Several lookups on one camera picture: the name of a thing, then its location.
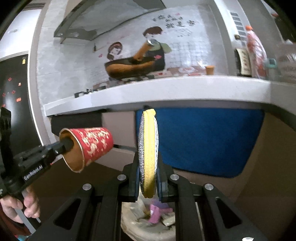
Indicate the pink plastic basket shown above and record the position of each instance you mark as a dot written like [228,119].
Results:
[285,58]

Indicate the black refrigerator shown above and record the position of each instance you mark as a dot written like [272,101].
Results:
[15,98]

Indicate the red gold paper cup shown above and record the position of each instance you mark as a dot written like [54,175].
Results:
[89,144]

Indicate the black cloth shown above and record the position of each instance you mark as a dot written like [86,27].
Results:
[79,120]

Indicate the blue towel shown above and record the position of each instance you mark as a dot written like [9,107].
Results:
[210,141]

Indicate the person's left hand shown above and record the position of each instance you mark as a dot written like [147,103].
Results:
[31,202]

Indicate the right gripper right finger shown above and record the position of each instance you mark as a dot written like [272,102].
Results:
[165,190]

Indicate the range hood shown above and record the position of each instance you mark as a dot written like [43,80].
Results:
[90,19]

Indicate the round silver gold coaster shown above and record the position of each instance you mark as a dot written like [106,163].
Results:
[148,148]

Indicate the bottle with orange cap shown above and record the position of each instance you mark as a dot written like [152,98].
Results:
[257,54]

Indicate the black wok with wooden handle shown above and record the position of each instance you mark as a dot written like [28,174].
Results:
[135,66]

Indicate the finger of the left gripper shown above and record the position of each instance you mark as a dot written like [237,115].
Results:
[60,147]

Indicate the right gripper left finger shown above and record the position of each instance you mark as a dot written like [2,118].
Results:
[131,185]

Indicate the dark sauce bottle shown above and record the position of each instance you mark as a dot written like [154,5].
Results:
[241,57]

